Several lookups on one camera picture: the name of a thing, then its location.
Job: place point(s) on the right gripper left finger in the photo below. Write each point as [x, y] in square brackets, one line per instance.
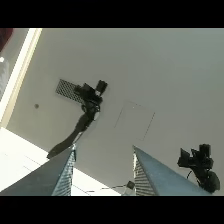
[50, 176]

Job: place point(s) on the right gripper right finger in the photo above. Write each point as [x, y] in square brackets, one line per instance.
[156, 181]

